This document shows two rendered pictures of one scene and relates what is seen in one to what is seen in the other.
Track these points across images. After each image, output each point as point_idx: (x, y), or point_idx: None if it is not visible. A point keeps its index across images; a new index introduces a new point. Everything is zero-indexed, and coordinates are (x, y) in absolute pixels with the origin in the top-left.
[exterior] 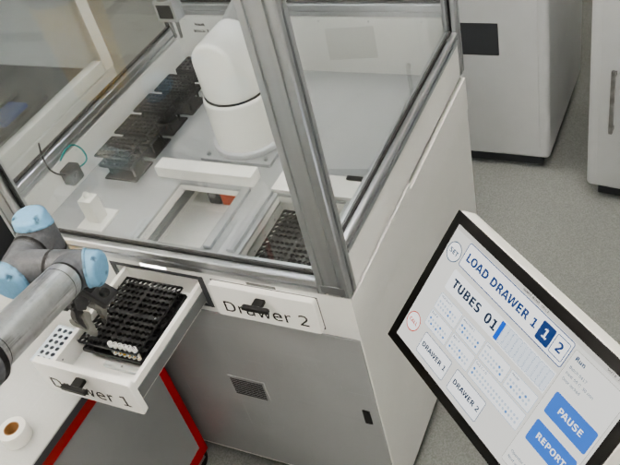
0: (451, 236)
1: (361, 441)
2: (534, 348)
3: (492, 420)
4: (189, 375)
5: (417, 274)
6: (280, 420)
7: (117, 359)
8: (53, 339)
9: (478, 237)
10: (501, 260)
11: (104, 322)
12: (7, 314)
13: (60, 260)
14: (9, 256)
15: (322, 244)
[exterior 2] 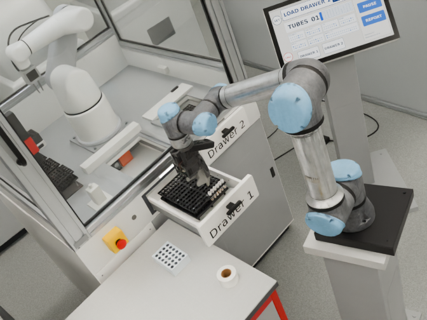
0: (270, 18)
1: (273, 196)
2: (337, 4)
3: (349, 38)
4: None
5: None
6: (241, 230)
7: (216, 200)
8: (162, 260)
9: (280, 6)
10: (297, 0)
11: None
12: (265, 73)
13: (218, 89)
14: (194, 114)
15: (236, 63)
